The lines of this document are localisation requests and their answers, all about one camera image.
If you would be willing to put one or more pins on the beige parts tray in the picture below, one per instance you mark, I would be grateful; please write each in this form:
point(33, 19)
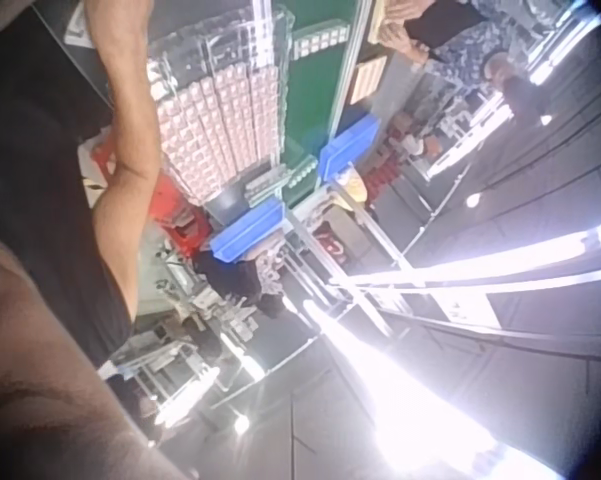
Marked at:
point(370, 76)

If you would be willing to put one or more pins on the clear rack of pink parts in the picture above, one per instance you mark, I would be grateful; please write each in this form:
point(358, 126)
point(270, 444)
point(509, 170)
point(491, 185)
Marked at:
point(220, 115)

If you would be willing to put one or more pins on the small tray of white parts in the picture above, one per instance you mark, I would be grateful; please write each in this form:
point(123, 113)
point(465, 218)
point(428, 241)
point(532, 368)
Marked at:
point(302, 173)

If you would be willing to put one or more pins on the blue plastic bin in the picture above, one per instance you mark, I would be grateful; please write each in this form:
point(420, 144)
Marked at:
point(247, 235)
point(349, 146)

